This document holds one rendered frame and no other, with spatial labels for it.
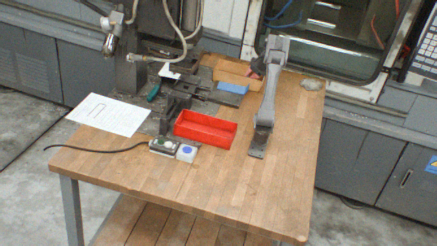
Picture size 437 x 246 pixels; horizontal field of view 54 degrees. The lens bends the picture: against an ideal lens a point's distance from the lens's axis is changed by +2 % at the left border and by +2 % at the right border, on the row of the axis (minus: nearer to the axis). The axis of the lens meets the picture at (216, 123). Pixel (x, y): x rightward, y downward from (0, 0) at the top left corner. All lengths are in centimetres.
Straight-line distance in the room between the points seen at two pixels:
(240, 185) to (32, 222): 144
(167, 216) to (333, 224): 109
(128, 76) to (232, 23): 75
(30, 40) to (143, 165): 177
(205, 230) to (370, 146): 109
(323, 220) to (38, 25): 223
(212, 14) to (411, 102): 118
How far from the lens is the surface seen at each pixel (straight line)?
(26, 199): 283
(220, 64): 225
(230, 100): 202
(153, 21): 179
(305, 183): 172
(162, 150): 169
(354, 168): 278
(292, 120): 201
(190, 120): 188
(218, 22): 247
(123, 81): 200
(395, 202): 294
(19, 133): 330
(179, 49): 184
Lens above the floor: 206
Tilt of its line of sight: 38 degrees down
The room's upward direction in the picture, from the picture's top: 9 degrees clockwise
